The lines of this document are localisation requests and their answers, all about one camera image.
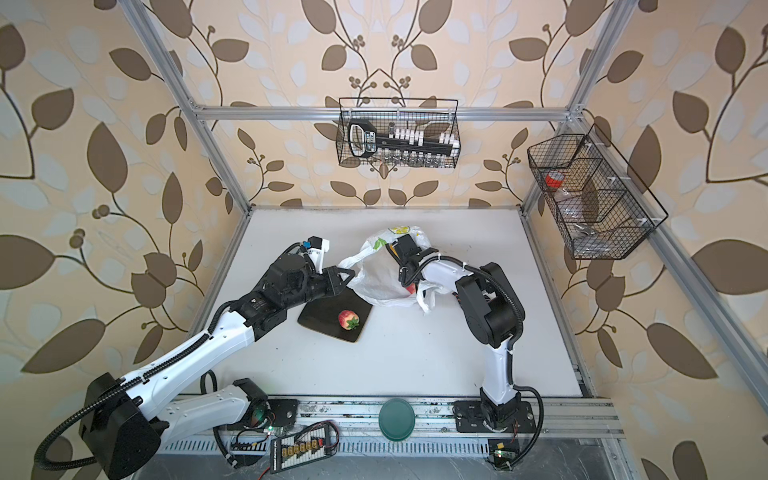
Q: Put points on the black charging board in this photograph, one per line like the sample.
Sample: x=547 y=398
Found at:
x=290 y=452

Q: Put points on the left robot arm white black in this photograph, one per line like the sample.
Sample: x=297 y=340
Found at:
x=124 y=422

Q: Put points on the green round lid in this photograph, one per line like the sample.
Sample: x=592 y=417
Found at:
x=396 y=419

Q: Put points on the back black wire basket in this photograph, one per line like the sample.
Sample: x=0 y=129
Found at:
x=433 y=115

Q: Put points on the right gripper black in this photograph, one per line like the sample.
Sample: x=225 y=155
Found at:
x=402 y=272

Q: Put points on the small circuit board right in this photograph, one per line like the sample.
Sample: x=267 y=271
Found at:
x=503 y=452

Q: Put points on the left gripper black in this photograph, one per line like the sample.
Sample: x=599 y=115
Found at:
x=333 y=284

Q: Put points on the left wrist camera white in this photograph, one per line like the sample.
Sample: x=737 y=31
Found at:
x=316 y=248

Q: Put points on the red fake strawberry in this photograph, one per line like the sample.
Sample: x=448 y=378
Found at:
x=349 y=320

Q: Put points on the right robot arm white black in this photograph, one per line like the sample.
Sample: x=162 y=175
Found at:
x=493 y=313

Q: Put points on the right black wire basket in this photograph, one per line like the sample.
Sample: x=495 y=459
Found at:
x=604 y=210

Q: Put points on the black square tray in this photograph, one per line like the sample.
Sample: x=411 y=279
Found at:
x=321 y=315

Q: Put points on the white plastic bag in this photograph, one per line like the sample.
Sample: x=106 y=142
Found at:
x=376 y=280

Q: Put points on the black tool in basket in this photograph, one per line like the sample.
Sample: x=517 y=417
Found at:
x=364 y=141

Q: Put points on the black wire basket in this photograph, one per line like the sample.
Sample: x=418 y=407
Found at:
x=604 y=210
x=433 y=115

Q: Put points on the red capped bottle in basket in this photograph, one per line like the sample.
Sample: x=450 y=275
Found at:
x=554 y=180

